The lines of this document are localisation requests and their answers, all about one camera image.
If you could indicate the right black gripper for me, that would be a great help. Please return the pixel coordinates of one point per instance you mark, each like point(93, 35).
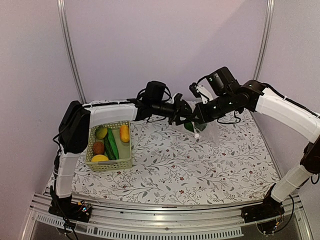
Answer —
point(203, 117)

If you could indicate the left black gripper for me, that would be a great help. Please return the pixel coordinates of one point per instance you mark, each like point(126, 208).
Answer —
point(182, 112)

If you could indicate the bok choy toy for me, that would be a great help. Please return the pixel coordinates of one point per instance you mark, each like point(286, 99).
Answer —
point(191, 126)

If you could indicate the clear zip top bag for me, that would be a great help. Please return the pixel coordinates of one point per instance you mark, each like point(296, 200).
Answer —
point(207, 132)

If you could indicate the green plastic basket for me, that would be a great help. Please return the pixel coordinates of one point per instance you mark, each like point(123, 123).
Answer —
point(125, 150)

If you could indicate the green yellow mango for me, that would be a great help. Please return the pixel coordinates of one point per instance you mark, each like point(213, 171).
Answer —
point(101, 132)

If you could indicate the brown kiwi toy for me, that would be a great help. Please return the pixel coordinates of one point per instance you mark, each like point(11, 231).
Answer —
point(98, 148)

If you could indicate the yellow lemon toy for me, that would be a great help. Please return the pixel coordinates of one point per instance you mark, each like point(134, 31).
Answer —
point(99, 158)

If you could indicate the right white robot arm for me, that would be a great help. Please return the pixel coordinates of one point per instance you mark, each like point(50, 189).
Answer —
point(263, 99)

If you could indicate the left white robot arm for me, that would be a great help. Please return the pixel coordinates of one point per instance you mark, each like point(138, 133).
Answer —
point(73, 136)

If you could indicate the floral table mat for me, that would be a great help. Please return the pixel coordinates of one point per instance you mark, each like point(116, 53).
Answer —
point(171, 167)

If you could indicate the green cucumber toy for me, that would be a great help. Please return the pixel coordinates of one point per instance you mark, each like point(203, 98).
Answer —
point(110, 146)

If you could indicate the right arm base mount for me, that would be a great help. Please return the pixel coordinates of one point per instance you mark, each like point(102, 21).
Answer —
point(269, 208)

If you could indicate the aluminium front rail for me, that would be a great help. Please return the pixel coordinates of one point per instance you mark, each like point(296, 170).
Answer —
point(120, 220)

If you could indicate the right aluminium frame post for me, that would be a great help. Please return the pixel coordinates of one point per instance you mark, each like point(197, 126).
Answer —
point(265, 38)

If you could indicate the aluminium frame post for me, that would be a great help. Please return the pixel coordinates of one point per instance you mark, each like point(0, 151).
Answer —
point(265, 38)
point(69, 49)

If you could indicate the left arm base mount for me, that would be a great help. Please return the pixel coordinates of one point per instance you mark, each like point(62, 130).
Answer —
point(65, 208)

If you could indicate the left aluminium frame post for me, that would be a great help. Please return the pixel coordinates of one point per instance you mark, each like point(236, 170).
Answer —
point(69, 49)

